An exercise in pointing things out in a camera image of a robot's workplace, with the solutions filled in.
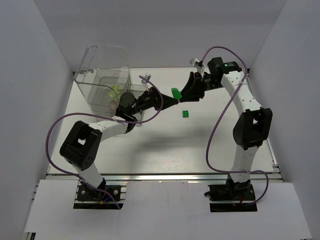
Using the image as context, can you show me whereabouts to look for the dark green stepped lego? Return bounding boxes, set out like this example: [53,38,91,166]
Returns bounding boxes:
[171,87,182,101]

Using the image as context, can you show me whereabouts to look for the dark green square lego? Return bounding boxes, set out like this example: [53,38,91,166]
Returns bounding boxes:
[182,110,190,118]

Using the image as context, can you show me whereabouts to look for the light yellow-green square lego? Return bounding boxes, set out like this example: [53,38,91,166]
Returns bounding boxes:
[112,85,122,93]

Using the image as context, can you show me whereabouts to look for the clear plastic containers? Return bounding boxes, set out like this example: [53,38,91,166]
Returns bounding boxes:
[73,45,146,117]

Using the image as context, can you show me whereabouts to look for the yellow-green rectangular lego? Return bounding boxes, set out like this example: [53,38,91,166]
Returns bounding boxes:
[108,92,117,98]

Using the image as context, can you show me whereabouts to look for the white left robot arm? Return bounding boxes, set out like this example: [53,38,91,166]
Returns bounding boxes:
[59,87,182,199]

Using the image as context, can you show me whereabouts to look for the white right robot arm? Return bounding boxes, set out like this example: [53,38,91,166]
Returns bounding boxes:
[179,57,273,186]

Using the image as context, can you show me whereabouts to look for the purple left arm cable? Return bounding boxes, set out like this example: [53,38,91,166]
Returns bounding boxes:
[46,76,166,210]

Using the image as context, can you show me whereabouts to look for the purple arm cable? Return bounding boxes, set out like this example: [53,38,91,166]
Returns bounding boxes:
[201,45,270,207]
[46,76,166,210]

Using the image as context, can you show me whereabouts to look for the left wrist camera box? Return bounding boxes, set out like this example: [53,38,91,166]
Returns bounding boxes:
[139,73,153,92]

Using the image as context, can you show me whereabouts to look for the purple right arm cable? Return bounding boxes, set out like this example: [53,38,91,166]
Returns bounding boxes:
[201,45,270,207]

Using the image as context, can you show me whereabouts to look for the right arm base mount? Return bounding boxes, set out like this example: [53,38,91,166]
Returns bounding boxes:
[204,184,258,213]

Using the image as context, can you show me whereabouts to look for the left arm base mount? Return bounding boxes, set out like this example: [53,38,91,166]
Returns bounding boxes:
[73,182,127,210]

